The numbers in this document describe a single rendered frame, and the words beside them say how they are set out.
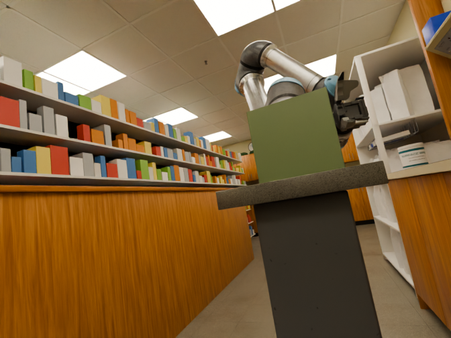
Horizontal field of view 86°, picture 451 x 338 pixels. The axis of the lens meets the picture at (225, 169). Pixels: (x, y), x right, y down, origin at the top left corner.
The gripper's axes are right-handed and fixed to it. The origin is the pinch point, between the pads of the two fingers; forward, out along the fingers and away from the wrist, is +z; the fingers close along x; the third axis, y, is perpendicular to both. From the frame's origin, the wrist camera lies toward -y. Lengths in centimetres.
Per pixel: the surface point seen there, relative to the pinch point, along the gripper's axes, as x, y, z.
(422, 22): -68, 60, -62
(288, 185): 25.3, -17.5, 15.3
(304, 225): 32.8, -15.6, 8.1
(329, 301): 47.6, -12.9, 5.8
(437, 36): -47, 55, -48
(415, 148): -12, 58, -101
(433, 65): -44, 60, -66
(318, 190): 26.9, -12.4, 15.7
